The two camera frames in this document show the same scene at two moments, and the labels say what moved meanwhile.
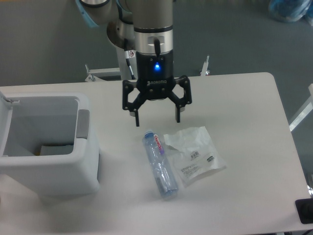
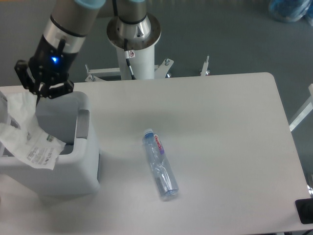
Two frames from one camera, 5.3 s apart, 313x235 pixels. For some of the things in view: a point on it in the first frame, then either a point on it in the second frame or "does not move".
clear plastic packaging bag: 194,155 → 23,134
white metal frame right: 307,108 does not move
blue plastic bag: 291,11 does not move
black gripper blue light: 155,77 → 51,63
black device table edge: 304,208 does not move
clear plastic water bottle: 165,176 does not move
